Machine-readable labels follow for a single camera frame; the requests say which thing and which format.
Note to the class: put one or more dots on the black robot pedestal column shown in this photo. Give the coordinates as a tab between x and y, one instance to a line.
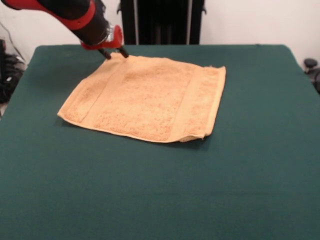
162	22

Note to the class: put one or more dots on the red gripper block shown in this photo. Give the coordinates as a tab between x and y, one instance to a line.
116	38

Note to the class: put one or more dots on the tan terry towel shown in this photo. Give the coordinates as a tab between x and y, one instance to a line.
150	100

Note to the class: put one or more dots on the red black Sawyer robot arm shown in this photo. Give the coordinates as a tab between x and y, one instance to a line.
75	17

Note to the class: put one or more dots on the dark green table cloth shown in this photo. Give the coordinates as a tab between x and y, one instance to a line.
160	187

